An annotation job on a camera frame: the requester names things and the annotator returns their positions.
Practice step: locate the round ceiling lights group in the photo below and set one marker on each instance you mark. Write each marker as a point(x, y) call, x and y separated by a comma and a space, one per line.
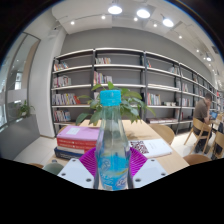
point(143, 13)

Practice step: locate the curved-back wooden chair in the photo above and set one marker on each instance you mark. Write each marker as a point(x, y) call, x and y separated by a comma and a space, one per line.
point(196, 159)
point(36, 165)
point(163, 131)

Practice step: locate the pink book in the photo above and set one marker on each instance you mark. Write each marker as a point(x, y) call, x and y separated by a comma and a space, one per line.
point(78, 132)

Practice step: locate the green leafy potted plant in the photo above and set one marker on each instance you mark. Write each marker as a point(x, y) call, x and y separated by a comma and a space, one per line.
point(128, 103)

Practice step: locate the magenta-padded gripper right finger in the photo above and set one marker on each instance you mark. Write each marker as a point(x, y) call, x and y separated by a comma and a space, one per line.
point(150, 170)

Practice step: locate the slatted wooden chairs group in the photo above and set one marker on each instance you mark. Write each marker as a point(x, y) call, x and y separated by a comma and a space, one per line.
point(200, 128)

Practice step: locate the grey bookshelf unit with books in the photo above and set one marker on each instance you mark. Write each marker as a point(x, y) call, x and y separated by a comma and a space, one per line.
point(80, 73)

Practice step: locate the small potted plant by window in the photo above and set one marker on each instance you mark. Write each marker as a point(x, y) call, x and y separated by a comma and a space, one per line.
point(24, 108)

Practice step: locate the clear blue-capped drink bottle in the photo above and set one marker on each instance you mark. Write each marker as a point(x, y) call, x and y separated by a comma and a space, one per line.
point(112, 150)

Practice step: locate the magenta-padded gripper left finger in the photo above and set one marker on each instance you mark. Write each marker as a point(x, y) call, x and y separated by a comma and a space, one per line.
point(75, 170)

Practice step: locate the person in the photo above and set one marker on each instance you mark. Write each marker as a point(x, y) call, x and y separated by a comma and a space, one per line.
point(201, 113)

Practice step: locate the white patterned-cover book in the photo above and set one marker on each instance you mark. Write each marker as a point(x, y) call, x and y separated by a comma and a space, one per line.
point(153, 147)

